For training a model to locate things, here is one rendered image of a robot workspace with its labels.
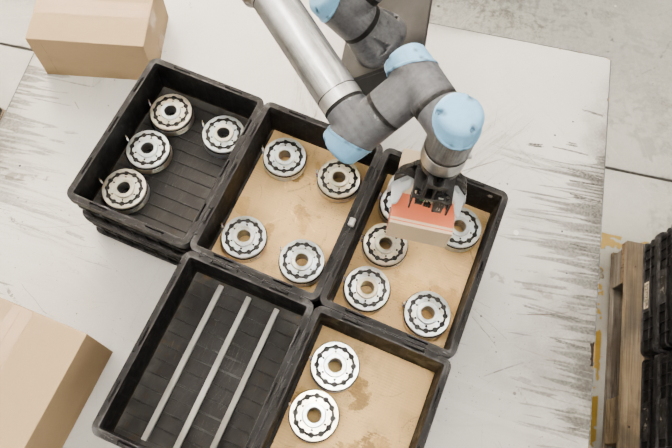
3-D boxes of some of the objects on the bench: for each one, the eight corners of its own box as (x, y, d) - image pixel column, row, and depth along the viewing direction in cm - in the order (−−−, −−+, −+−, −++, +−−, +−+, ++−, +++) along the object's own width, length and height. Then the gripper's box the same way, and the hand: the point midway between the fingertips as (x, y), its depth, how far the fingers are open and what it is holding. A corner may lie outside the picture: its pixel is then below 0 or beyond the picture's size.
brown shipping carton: (168, 17, 194) (157, -22, 179) (156, 81, 185) (143, 46, 170) (64, 9, 193) (44, -30, 178) (47, 74, 184) (24, 38, 170)
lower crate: (170, 105, 182) (162, 81, 171) (271, 145, 178) (269, 122, 167) (94, 232, 167) (78, 214, 156) (202, 278, 163) (194, 263, 152)
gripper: (380, 174, 110) (370, 217, 128) (496, 198, 109) (469, 238, 127) (389, 129, 113) (378, 178, 132) (502, 152, 112) (475, 198, 131)
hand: (425, 194), depth 131 cm, fingers closed on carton, 14 cm apart
